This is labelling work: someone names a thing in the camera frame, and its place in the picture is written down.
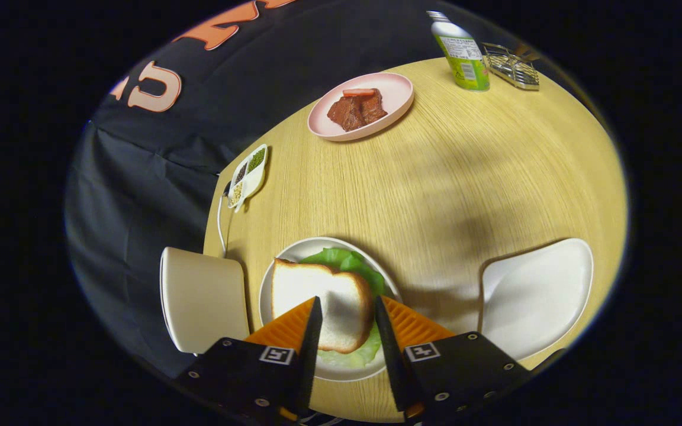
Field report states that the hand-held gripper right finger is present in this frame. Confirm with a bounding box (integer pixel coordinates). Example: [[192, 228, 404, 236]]
[[374, 295, 534, 424]]

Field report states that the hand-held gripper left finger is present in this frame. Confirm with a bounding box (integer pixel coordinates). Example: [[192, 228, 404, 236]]
[[175, 296, 324, 424]]

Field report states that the white bread slice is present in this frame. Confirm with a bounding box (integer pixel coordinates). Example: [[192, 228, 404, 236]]
[[271, 257, 375, 354]]

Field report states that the green lettuce leaf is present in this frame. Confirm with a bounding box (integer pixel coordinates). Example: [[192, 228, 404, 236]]
[[300, 247, 387, 370]]

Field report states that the round white plate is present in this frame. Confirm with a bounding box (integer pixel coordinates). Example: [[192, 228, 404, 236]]
[[258, 237, 404, 382]]

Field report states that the white toaster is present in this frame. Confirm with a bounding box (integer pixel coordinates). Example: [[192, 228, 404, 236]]
[[159, 246, 251, 356]]

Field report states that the white square plate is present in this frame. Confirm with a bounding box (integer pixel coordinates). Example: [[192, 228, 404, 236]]
[[479, 238, 594, 362]]

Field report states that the white divided seed dish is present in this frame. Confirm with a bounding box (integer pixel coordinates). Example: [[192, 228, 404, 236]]
[[227, 144, 269, 211]]

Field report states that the brown meat piece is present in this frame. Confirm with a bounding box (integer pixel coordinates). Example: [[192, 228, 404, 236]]
[[326, 89, 388, 133]]

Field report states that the pink plate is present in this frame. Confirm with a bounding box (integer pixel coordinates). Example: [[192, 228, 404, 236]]
[[307, 72, 415, 143]]

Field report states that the green label bottle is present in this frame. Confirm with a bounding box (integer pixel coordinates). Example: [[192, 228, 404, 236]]
[[427, 10, 491, 92]]

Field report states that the white power cable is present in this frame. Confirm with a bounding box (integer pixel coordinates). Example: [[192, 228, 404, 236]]
[[217, 180, 232, 258]]

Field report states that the metal wire holder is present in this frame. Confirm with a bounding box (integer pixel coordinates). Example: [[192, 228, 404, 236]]
[[482, 41, 541, 91]]

